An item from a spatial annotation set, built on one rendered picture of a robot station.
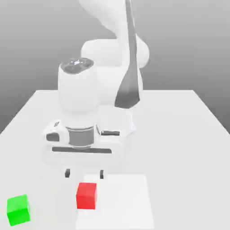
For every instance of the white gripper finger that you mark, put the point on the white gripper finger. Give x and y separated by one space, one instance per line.
101 174
67 172

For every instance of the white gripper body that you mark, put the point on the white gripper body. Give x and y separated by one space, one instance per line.
80 158

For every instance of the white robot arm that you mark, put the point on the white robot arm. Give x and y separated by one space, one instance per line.
77 89

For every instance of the small red cube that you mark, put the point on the small red cube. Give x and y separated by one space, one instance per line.
86 196

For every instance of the small green cube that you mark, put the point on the small green cube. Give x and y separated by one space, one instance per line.
18 210

